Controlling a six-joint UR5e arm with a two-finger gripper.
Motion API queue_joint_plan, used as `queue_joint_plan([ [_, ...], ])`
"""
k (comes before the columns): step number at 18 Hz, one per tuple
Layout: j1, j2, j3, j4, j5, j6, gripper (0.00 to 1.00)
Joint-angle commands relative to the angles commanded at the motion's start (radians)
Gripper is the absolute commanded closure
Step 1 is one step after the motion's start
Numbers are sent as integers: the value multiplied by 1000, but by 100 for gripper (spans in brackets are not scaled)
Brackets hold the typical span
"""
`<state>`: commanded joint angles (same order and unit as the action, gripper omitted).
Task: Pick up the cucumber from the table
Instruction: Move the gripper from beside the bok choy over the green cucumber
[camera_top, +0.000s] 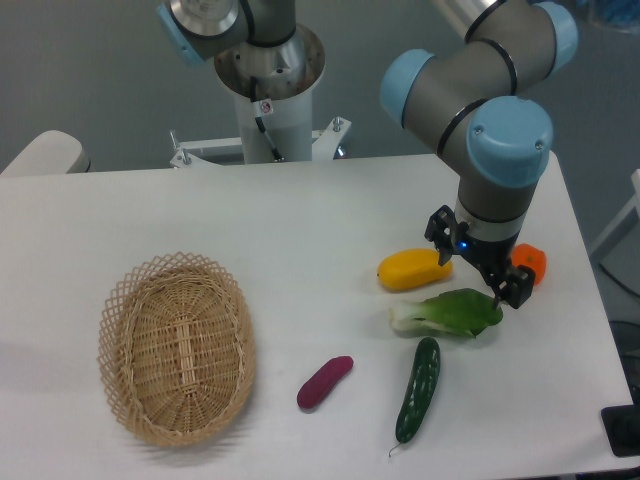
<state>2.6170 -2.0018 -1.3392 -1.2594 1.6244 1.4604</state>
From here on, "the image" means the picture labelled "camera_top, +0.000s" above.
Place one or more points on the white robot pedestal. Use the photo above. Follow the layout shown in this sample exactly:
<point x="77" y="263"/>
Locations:
<point x="272" y="90"/>

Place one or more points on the green bok choy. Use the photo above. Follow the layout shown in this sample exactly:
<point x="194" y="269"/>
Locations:
<point x="464" y="313"/>

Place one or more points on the purple sweet potato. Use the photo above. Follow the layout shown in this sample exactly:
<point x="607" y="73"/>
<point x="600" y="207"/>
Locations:
<point x="319" y="385"/>

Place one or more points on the green cucumber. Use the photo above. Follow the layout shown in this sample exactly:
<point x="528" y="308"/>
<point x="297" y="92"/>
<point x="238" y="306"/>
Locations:
<point x="421" y="387"/>

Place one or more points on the white furniture at right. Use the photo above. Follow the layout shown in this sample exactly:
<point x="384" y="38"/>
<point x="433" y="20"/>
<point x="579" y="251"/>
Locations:
<point x="619" y="226"/>

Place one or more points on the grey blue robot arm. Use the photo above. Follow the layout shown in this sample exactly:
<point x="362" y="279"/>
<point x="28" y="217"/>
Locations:
<point x="467" y="108"/>

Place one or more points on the woven wicker basket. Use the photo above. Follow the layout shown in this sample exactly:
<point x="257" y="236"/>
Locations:
<point x="176" y="350"/>

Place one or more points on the black device at edge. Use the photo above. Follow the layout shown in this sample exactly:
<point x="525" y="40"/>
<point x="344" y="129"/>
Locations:
<point x="621" y="425"/>

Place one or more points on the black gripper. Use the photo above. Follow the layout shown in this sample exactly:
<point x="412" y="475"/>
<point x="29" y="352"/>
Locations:
<point x="487" y="247"/>

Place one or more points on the orange tangerine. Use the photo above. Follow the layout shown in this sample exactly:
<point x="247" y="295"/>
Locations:
<point x="529" y="256"/>

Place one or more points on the white chair armrest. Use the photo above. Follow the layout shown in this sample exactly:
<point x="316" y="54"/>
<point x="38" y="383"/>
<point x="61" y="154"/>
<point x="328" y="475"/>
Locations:
<point x="51" y="153"/>

